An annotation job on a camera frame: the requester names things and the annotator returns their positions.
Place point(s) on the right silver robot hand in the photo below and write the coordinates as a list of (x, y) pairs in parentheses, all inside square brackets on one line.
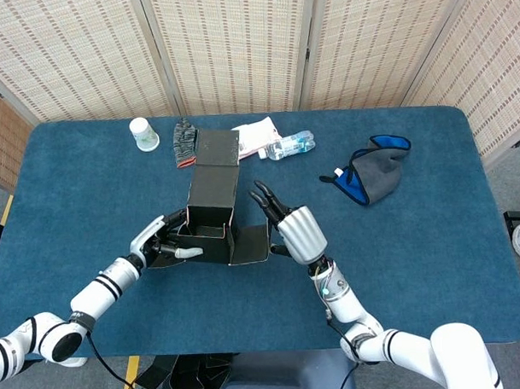
[(302, 233)]

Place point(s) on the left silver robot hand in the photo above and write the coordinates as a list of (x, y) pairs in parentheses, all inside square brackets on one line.
[(148, 232)]

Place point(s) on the black foldable cardboard box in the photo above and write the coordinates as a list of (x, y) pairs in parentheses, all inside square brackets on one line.
[(213, 192)]

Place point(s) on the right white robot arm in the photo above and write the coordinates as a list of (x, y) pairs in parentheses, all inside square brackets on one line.
[(349, 302)]

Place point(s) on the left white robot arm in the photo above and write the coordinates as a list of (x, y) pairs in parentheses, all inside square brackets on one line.
[(97, 294)]

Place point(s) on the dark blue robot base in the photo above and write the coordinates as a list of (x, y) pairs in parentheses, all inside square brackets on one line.
[(283, 377)]

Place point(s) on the blue carpet floor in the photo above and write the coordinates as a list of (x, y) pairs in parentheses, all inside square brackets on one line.
[(416, 261)]

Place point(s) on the clear plastic water bottle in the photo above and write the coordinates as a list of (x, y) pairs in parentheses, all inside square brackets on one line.
[(290, 145)]

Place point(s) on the white paper cup green print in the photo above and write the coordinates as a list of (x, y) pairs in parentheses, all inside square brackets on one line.
[(143, 136)]

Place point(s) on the grey knit glove orange cuff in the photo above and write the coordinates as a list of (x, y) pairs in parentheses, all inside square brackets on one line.
[(183, 141)]

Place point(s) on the grey blue cloth pouch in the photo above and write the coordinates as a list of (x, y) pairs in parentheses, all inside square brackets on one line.
[(383, 173)]

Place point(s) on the white plastic package pink print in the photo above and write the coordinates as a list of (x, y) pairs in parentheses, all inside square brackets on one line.
[(258, 137)]

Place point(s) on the brown woven screen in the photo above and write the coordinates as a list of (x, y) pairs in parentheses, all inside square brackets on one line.
[(2, 139)]

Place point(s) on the beige woven folding screen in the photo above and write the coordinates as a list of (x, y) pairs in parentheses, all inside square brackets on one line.
[(238, 50)]

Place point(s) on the black stand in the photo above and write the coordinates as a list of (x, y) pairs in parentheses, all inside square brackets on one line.
[(517, 217)]

